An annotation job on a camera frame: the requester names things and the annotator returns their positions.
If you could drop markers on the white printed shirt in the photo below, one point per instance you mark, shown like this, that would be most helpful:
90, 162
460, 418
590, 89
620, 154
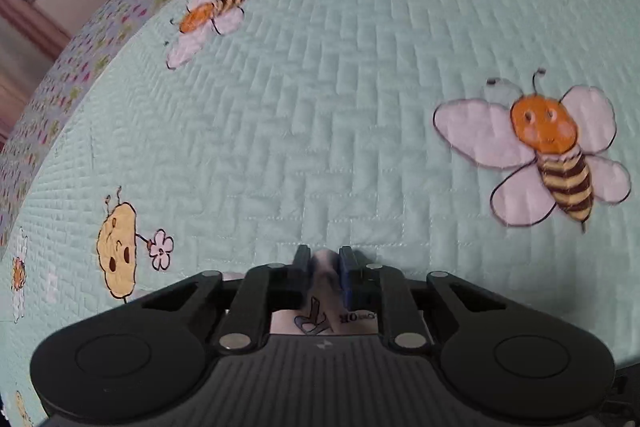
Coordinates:
320, 319

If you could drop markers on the green bee-print quilted bedspread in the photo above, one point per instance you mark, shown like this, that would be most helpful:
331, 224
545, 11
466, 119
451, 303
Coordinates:
325, 107

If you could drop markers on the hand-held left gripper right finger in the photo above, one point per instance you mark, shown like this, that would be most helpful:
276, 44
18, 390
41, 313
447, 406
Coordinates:
346, 272

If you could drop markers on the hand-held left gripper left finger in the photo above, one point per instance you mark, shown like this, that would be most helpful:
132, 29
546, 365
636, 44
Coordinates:
301, 267

